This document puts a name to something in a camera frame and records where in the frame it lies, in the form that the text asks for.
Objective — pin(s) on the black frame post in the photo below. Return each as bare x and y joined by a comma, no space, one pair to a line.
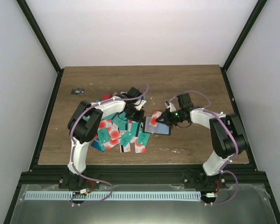
244,33
38,33

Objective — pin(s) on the light blue slotted strip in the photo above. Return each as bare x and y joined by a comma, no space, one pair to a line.
115,196

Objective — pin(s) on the left black frame post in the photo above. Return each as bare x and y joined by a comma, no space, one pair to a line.
38,33

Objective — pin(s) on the right black frame post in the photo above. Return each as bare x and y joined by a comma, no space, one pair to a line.
244,33

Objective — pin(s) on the black card holder wallet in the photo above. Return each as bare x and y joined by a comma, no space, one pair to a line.
160,129

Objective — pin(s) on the white red circle card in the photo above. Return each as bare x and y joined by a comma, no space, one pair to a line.
139,148
154,117

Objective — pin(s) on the blue card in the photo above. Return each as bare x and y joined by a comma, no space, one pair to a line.
96,144

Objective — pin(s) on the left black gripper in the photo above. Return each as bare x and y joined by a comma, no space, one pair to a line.
138,118

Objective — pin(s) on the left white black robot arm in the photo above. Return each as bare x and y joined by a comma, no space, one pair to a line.
84,123

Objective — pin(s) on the red card black stripe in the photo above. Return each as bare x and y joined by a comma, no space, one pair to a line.
106,97

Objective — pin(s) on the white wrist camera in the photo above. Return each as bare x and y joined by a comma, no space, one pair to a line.
170,106
140,103

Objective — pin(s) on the teal card centre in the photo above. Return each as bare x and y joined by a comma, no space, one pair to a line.
120,122

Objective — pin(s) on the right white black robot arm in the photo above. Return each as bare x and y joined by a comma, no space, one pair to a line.
228,136

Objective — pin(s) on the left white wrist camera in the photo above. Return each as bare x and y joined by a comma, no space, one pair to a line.
140,103

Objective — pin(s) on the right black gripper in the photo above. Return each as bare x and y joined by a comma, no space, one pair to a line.
166,117

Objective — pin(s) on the teal VIP card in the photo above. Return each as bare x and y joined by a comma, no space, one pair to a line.
143,138

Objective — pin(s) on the small black tag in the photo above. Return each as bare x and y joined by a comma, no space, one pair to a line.
77,91

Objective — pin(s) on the black front rail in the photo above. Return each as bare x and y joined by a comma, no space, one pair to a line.
191,175

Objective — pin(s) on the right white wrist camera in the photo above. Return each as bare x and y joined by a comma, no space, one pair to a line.
170,106

